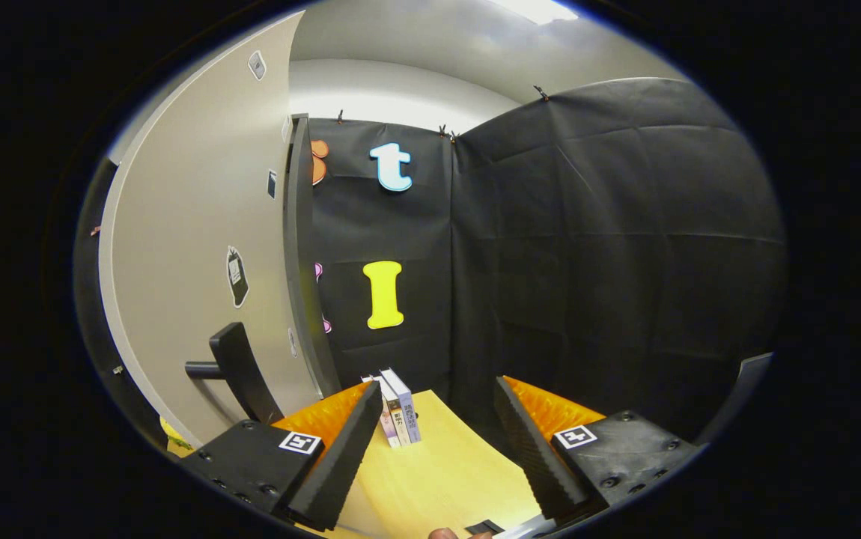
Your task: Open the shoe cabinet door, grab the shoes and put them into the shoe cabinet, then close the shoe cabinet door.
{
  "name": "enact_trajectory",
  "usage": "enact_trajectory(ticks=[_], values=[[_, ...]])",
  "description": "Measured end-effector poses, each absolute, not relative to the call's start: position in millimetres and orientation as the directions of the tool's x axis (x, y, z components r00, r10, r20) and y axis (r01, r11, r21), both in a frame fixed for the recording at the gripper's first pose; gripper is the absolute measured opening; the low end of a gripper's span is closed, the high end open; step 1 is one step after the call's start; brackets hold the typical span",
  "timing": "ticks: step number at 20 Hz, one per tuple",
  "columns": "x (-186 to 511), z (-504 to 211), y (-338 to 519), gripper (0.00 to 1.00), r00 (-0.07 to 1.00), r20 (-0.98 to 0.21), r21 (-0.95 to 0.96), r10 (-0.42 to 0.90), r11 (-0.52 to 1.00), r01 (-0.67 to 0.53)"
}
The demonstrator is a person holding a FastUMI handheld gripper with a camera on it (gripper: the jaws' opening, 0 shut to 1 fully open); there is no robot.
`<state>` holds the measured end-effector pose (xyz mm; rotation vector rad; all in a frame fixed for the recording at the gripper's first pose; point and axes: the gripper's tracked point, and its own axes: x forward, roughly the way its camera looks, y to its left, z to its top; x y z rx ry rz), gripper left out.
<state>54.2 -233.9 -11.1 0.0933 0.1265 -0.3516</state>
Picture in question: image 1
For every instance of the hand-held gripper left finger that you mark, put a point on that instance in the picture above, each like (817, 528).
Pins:
(341, 457)

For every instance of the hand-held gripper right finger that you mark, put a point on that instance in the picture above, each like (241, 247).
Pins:
(534, 457)

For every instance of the dark grey shoe cabinet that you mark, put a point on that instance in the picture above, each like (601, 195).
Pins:
(299, 262)

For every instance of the white upright book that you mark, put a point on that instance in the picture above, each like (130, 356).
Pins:
(409, 412)
(387, 433)
(399, 423)

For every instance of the small black flat object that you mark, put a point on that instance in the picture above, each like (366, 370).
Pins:
(484, 527)

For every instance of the long ceiling light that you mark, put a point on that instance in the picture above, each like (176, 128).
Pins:
(539, 9)

